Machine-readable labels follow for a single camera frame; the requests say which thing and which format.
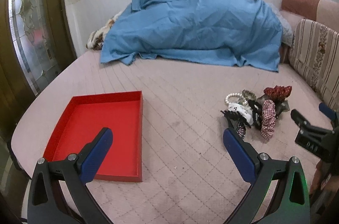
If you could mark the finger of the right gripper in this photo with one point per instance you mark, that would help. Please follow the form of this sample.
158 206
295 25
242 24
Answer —
331 114
305 125

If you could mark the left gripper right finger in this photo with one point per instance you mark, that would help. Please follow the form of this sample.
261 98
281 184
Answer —
290 202

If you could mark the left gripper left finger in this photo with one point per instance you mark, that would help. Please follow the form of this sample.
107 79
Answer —
58 192

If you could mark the grey satin scrunchie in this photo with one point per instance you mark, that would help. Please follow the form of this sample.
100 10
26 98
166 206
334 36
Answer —
280 106

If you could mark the red white checkered scrunchie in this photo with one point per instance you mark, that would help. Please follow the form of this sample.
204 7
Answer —
268 119

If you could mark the red dotted scrunchie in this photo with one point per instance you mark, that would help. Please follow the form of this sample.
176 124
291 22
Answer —
278 93

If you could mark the white patterned scrunchie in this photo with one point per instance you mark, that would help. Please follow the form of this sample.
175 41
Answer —
242 110

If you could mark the black claw hair clip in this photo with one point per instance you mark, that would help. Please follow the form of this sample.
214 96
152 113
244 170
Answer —
237 122

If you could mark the person's right hand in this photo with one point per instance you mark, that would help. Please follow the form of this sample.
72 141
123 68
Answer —
323 178

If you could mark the striped floral pillow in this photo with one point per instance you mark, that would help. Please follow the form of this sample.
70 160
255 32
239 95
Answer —
314 56

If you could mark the grey white pillow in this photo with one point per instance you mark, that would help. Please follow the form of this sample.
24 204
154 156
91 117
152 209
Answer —
288 34

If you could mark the pink salmon pillow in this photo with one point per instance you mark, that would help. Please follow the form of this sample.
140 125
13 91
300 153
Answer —
322 11

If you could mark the pink quilted bed cover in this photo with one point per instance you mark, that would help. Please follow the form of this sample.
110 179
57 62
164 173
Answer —
187 175

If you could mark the blue blanket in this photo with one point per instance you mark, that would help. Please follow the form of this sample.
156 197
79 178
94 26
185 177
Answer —
217 32

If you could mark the red shallow tray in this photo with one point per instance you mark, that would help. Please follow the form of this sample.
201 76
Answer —
111 126

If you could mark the stained glass wooden door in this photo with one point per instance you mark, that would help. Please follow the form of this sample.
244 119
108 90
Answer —
35 47

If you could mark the brown white patterned cloth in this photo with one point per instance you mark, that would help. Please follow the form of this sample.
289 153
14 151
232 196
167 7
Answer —
96 38

